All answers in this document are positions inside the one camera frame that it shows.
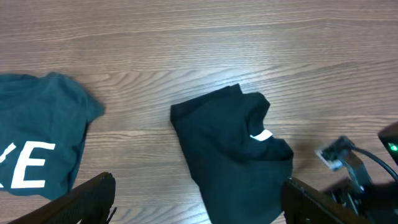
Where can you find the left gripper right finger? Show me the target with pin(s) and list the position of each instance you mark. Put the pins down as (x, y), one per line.
(302, 204)

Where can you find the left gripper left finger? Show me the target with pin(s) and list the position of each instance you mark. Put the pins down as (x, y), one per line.
(89, 203)

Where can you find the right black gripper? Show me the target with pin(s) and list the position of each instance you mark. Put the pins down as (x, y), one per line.
(348, 193)

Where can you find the plain black t-shirt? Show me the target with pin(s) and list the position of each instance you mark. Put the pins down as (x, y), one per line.
(237, 164)

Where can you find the folded black shirt white letters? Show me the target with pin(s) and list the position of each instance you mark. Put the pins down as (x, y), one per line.
(44, 121)

